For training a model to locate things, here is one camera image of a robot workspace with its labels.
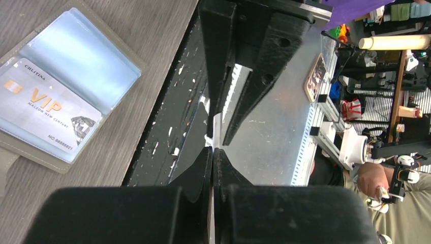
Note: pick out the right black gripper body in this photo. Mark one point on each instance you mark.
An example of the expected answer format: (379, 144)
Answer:
(259, 13)

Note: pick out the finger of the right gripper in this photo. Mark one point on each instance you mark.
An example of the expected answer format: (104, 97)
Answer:
(217, 23)
(283, 36)

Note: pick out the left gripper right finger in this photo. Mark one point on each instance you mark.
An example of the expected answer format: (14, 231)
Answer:
(245, 213)

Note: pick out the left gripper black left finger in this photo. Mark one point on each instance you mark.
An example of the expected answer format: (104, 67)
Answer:
(174, 213)

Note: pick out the white credit card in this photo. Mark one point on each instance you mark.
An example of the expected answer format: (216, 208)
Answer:
(41, 111)

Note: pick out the operator hand with controller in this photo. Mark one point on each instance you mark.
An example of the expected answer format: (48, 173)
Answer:
(373, 176)

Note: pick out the cream cardboard tube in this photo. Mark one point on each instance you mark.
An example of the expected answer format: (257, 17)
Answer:
(406, 42)

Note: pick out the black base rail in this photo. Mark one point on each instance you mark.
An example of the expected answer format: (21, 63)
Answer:
(171, 139)

